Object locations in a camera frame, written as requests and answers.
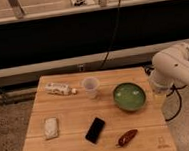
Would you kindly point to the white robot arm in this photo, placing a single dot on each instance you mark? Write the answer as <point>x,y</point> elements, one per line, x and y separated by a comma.
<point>170,65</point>

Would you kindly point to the dark red chili pepper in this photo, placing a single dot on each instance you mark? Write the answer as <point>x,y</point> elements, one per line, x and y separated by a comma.
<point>126,137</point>

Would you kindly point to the green ceramic bowl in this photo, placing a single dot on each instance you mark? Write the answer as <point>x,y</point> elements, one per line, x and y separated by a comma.
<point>129,96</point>

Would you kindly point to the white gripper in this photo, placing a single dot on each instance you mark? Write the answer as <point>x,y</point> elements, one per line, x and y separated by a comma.
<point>159,94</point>

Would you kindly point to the wooden table board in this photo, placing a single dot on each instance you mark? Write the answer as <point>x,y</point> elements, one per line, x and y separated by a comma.
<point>63,118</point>

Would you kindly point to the black smartphone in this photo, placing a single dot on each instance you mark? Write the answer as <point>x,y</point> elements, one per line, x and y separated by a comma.
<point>95,130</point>

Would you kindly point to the translucent plastic cup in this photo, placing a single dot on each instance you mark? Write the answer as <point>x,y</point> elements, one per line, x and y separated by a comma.
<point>90,85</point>

